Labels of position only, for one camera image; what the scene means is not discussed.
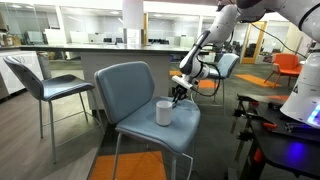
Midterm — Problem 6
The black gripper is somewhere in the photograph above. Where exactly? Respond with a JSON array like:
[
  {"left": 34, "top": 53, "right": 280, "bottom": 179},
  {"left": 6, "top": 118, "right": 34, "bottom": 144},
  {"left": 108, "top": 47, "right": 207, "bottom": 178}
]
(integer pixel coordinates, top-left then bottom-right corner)
[{"left": 172, "top": 84, "right": 192, "bottom": 104}]

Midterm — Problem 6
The white ceramic mug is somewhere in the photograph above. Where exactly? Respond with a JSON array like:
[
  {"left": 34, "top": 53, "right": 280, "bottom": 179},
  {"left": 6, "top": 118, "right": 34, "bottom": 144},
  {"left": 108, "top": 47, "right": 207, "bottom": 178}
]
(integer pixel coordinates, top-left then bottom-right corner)
[{"left": 155, "top": 99, "right": 174, "bottom": 127}]

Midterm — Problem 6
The blue padded chair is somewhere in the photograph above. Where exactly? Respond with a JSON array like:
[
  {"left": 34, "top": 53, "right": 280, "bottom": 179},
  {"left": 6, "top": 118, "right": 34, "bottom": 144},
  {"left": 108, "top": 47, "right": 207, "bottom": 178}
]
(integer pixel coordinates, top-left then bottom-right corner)
[
  {"left": 93, "top": 60, "right": 202, "bottom": 180},
  {"left": 196, "top": 53, "right": 241, "bottom": 114},
  {"left": 3, "top": 55, "right": 105, "bottom": 165}
]

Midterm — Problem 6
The white paper sign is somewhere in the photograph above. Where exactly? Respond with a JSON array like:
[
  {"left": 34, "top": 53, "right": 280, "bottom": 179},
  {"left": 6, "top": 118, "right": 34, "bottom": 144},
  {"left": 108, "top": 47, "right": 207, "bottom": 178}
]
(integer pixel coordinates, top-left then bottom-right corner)
[{"left": 126, "top": 28, "right": 142, "bottom": 45}]

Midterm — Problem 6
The yellow framed glass door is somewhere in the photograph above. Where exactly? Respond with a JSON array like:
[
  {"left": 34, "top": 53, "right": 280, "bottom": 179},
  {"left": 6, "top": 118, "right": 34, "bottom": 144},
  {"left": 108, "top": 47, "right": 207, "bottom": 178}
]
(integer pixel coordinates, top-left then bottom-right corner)
[{"left": 241, "top": 20, "right": 268, "bottom": 65}]

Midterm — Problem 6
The dark top island counter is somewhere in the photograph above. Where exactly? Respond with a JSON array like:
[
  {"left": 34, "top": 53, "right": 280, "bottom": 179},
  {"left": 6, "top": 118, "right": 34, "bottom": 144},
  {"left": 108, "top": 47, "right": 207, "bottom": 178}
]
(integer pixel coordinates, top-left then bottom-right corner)
[{"left": 19, "top": 43, "right": 211, "bottom": 111}]

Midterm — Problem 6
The white round column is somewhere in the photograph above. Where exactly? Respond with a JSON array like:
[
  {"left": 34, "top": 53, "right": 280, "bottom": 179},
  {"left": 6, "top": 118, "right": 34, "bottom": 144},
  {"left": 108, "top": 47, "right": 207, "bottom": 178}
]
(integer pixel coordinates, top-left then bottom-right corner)
[{"left": 121, "top": 0, "right": 145, "bottom": 46}]

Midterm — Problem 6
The orange black bar clamp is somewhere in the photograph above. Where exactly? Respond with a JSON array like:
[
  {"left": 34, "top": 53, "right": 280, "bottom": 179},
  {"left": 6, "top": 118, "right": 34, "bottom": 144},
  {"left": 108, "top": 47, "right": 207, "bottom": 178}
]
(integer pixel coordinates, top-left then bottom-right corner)
[
  {"left": 261, "top": 121, "right": 278, "bottom": 131},
  {"left": 253, "top": 146, "right": 264, "bottom": 164}
]

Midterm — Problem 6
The orange armchair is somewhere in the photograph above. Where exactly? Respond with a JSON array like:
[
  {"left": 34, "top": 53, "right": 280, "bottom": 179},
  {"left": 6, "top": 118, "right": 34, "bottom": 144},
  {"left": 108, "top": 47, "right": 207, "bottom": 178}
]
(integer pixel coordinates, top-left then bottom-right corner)
[{"left": 264, "top": 53, "right": 304, "bottom": 89}]

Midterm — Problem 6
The black robot table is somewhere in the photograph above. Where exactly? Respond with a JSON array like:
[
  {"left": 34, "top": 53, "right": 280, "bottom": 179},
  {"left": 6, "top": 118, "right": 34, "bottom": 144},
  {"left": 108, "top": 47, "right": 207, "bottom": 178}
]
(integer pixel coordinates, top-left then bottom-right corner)
[{"left": 229, "top": 93, "right": 320, "bottom": 180}]

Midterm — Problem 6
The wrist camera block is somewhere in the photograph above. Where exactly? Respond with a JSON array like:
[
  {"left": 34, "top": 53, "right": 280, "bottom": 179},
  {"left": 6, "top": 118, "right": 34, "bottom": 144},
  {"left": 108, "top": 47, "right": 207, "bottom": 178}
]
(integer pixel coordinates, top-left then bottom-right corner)
[{"left": 171, "top": 75, "right": 194, "bottom": 91}]

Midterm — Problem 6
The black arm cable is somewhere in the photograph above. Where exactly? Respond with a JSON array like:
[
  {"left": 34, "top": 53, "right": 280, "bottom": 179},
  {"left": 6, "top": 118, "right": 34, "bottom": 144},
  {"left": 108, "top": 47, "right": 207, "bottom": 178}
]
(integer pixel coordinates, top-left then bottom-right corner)
[{"left": 194, "top": 31, "right": 234, "bottom": 98}]

